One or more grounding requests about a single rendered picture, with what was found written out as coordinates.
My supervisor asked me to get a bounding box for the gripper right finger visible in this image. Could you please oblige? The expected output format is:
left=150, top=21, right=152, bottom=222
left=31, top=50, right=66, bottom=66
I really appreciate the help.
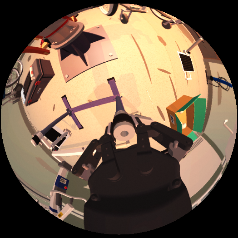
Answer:
left=133, top=116, right=194, bottom=163

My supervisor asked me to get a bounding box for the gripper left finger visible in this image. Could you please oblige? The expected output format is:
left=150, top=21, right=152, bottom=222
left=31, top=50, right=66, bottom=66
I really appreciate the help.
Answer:
left=71, top=121, right=122, bottom=180

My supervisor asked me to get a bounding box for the wheelchair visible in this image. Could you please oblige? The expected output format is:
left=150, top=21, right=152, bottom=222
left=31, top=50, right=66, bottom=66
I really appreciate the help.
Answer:
left=98, top=3, right=184, bottom=30
left=1, top=59, right=25, bottom=105

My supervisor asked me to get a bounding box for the orange green open carton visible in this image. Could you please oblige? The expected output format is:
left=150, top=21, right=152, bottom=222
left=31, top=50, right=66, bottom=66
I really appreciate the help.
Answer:
left=165, top=93, right=207, bottom=142

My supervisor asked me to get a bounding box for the blue control box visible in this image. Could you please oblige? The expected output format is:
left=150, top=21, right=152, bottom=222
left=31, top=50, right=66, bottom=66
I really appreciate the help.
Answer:
left=54, top=174, right=69, bottom=190

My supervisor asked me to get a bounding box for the white hook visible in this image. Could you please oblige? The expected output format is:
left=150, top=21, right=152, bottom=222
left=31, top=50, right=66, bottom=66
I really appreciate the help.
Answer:
left=223, top=119, right=234, bottom=135

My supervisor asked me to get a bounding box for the white box yellow label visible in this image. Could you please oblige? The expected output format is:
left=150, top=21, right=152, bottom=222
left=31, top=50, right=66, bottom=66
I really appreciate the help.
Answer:
left=56, top=203, right=75, bottom=221

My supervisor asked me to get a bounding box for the blue tube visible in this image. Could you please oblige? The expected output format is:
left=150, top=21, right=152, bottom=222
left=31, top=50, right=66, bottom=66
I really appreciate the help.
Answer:
left=212, top=75, right=233, bottom=88

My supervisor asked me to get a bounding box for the dark brown tool case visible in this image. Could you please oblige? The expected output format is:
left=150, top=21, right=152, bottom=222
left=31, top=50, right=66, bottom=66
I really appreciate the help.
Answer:
left=23, top=58, right=56, bottom=107

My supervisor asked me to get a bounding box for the purple two-post stand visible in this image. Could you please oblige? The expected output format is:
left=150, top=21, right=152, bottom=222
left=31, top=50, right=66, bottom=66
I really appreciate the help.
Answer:
left=37, top=77, right=131, bottom=137

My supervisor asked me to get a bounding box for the dark wall bracket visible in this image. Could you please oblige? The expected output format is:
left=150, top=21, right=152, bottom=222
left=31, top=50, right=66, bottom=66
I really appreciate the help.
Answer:
left=205, top=70, right=214, bottom=84

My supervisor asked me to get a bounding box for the black cable coil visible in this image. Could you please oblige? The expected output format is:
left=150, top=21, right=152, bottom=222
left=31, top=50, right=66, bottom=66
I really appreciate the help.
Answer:
left=213, top=76, right=232, bottom=92

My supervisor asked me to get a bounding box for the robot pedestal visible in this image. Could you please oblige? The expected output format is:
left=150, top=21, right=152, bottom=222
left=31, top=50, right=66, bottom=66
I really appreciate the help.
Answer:
left=57, top=25, right=119, bottom=83

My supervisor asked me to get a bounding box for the red bar frame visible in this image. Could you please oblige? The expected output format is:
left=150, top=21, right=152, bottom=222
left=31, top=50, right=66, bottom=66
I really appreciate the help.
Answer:
left=23, top=34, right=51, bottom=56

